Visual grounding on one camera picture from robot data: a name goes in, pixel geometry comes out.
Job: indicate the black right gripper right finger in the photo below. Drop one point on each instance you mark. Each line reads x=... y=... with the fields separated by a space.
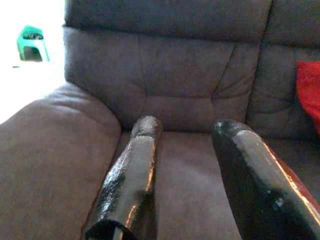
x=252 y=180

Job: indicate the green plastic stool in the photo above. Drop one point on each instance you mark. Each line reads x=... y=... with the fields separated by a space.
x=37 y=45

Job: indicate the dark grey fabric sofa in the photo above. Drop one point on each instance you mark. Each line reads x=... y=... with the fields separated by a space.
x=180 y=75

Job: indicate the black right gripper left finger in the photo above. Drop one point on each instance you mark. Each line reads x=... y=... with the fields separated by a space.
x=132 y=170

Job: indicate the red pillow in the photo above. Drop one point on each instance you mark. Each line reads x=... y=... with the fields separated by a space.
x=310 y=90

